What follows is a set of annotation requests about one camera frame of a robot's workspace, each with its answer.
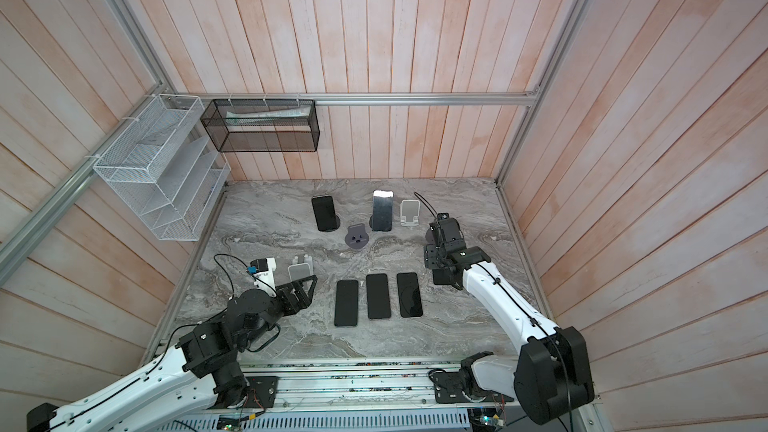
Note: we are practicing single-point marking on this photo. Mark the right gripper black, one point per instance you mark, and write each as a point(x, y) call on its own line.
point(430, 254)

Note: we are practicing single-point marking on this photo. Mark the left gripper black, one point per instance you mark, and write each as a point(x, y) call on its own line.
point(304, 300)

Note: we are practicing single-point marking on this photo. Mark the white phone stand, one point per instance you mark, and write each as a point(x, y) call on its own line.
point(301, 267)
point(410, 212)

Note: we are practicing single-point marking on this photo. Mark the blue phone reflective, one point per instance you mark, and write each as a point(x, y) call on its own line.
point(382, 211)

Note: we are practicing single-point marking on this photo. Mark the grey round stand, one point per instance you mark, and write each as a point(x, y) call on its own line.
point(357, 237)

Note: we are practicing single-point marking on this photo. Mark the purple phone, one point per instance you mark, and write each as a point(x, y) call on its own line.
point(378, 297)

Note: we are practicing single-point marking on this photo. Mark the black phone round stand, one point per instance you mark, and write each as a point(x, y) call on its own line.
point(443, 277)

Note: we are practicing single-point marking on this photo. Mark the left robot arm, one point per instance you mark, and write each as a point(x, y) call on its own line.
point(200, 371)

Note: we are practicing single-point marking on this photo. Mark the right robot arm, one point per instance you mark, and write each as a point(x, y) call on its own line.
point(550, 376)

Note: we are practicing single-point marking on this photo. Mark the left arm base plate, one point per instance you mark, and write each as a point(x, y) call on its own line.
point(257, 392)

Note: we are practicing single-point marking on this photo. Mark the aluminium rail frame front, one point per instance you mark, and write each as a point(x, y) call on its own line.
point(378, 394)

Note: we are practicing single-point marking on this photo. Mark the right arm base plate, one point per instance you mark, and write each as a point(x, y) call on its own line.
point(457, 387)

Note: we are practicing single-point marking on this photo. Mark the black wire mesh basket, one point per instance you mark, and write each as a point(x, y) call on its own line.
point(262, 125)

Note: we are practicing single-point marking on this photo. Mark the white wire mesh shelf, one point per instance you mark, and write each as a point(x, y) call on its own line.
point(169, 177)

